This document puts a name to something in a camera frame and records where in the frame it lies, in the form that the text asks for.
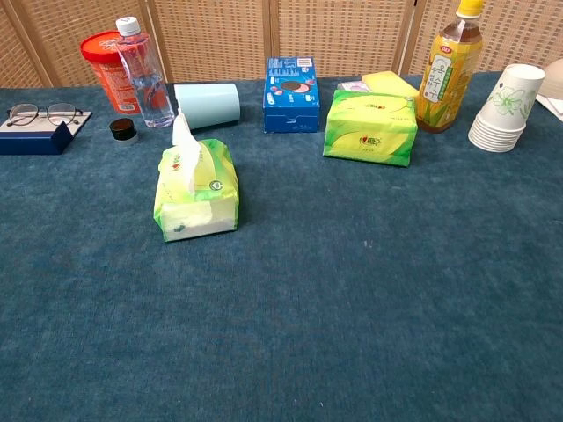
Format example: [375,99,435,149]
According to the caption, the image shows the woven rattan folding screen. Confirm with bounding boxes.
[0,0,563,89]

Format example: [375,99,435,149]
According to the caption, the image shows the light blue plastic cup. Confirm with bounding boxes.
[173,83,241,131]

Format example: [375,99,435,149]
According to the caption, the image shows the stack of floral paper cups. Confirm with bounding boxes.
[467,63,546,154]

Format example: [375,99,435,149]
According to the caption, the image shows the sealed green tissue pack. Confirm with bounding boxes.
[322,89,418,169]

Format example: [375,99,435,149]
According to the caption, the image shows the blue cookie box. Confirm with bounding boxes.
[262,55,320,134]

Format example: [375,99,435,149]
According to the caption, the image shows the navy blue glasses case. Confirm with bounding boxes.
[0,111,94,156]

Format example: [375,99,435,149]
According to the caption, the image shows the red instant noodle cup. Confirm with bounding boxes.
[79,30,148,114]

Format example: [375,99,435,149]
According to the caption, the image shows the yellow sponge block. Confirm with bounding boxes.
[362,70,420,98]

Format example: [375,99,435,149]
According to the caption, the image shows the opened green tissue pack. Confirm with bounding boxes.
[152,138,239,244]

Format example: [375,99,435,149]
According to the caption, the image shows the teal table cloth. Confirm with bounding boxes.
[0,72,563,422]

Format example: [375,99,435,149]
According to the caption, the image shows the small black bottle cap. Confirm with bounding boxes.
[108,118,139,146]

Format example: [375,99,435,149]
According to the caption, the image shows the thin-framed eyeglasses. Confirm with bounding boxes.
[6,102,84,127]

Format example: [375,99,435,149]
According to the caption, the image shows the white paper plates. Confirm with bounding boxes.
[533,58,563,117]

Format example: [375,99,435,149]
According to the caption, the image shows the clear water bottle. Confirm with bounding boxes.
[115,16,176,129]

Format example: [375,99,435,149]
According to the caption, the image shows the yellow tea bottle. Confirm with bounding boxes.
[415,0,485,135]

